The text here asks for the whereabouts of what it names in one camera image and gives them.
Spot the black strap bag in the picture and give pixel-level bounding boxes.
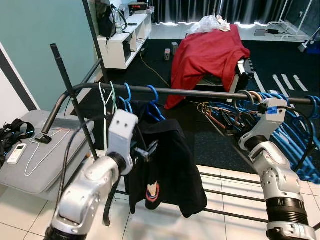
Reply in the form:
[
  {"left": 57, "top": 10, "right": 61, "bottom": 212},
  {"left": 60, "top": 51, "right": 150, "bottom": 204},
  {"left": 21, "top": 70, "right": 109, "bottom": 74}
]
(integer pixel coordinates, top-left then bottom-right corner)
[{"left": 0, "top": 119, "right": 36, "bottom": 156}]

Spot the black backpack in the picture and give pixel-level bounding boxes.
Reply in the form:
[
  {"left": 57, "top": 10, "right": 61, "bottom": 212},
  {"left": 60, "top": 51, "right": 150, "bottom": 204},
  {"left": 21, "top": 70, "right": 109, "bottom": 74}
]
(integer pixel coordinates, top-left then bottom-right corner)
[{"left": 95, "top": 2, "right": 117, "bottom": 38}]

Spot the white plastic bag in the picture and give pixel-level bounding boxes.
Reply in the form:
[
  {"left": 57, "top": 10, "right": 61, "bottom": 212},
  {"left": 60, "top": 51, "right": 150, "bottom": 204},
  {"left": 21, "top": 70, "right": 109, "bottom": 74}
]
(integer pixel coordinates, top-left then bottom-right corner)
[{"left": 187, "top": 15, "right": 232, "bottom": 35}]

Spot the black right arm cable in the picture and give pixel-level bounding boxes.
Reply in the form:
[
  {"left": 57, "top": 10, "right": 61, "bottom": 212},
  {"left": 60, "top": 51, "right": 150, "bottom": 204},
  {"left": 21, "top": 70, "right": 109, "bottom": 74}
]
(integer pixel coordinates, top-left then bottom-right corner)
[{"left": 277, "top": 102, "right": 317, "bottom": 173}]

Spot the white wire hanger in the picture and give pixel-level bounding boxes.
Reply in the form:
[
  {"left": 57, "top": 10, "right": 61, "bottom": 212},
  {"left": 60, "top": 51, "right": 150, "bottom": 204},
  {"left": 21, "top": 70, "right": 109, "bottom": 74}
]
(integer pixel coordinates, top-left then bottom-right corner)
[
  {"left": 98, "top": 82, "right": 111, "bottom": 151},
  {"left": 24, "top": 127, "right": 73, "bottom": 177}
]

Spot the grey ottoman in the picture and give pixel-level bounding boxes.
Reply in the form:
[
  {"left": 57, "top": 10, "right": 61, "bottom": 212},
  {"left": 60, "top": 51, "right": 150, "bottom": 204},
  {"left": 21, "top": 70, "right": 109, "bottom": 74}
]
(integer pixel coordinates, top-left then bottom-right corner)
[{"left": 0, "top": 110, "right": 98, "bottom": 196}]

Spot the black metal clothes rack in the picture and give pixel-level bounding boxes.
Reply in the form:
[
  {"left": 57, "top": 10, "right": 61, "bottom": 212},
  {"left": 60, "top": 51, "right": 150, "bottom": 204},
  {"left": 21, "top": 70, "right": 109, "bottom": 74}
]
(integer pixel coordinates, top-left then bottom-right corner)
[{"left": 41, "top": 44, "right": 320, "bottom": 231}]

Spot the red blanket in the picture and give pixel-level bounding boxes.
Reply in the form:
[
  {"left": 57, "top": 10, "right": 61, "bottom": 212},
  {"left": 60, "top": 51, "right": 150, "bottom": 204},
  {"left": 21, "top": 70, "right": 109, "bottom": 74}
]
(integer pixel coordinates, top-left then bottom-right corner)
[{"left": 165, "top": 24, "right": 251, "bottom": 110}]

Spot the white remote control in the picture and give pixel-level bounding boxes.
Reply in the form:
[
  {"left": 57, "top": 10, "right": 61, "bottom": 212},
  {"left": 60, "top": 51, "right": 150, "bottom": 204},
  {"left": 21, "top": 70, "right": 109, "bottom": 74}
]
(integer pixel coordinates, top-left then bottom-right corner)
[{"left": 6, "top": 143, "right": 27, "bottom": 165}]

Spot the orange plastic hanger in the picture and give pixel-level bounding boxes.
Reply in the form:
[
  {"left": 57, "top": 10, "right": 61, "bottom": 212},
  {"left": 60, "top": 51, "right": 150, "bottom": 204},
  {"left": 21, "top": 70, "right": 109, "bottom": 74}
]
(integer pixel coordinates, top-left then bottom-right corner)
[{"left": 197, "top": 102, "right": 241, "bottom": 132}]

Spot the white shelf unit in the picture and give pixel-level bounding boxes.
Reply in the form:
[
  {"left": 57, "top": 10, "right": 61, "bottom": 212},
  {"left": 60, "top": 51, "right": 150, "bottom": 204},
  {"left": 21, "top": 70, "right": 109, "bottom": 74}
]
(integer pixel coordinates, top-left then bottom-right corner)
[{"left": 97, "top": 12, "right": 153, "bottom": 70}]

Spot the green wire hanger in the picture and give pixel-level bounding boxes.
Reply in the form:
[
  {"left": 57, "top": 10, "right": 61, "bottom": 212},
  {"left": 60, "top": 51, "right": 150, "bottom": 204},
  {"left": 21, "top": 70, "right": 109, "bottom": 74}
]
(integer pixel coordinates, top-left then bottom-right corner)
[{"left": 110, "top": 82, "right": 118, "bottom": 113}]

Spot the black digital clock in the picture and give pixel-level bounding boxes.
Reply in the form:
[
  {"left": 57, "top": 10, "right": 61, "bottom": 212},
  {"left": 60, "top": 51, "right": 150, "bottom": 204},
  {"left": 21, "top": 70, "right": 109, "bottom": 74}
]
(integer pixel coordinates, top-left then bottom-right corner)
[{"left": 129, "top": 2, "right": 149, "bottom": 12}]

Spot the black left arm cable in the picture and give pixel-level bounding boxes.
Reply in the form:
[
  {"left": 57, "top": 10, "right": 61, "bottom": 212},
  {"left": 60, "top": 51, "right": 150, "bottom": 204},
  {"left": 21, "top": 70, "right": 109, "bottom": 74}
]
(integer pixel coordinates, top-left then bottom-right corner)
[{"left": 57, "top": 119, "right": 96, "bottom": 206}]

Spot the black curtain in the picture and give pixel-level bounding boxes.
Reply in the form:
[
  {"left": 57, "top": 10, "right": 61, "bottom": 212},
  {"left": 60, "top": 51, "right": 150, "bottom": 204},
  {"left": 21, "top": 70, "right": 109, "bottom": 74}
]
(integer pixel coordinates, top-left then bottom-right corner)
[{"left": 150, "top": 0, "right": 301, "bottom": 25}]

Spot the black chair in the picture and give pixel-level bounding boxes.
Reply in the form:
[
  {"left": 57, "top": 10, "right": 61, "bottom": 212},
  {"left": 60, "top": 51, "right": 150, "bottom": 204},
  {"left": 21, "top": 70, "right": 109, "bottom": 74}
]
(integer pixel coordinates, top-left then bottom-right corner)
[{"left": 200, "top": 57, "right": 255, "bottom": 96}]

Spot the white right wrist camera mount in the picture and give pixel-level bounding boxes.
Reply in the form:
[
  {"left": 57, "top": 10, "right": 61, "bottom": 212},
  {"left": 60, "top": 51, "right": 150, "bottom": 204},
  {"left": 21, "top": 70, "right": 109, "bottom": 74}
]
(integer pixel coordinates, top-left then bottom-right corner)
[{"left": 243, "top": 98, "right": 290, "bottom": 147}]

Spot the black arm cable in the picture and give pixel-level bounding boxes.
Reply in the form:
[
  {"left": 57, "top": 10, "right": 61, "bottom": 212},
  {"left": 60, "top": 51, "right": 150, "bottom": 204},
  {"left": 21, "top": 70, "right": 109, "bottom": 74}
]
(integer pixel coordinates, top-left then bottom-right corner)
[
  {"left": 277, "top": 102, "right": 317, "bottom": 173},
  {"left": 57, "top": 119, "right": 96, "bottom": 206}
]

